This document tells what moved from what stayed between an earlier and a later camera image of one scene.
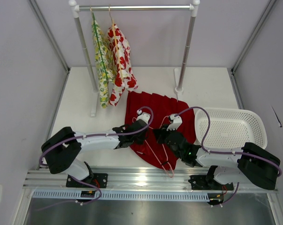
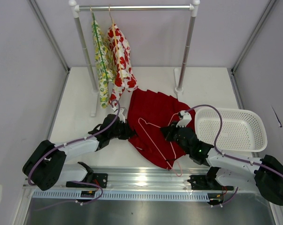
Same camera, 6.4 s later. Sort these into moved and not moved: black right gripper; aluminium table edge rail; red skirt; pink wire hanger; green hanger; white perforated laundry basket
Moved: black right gripper; pink wire hanger
Not moved: aluminium table edge rail; green hanger; red skirt; white perforated laundry basket
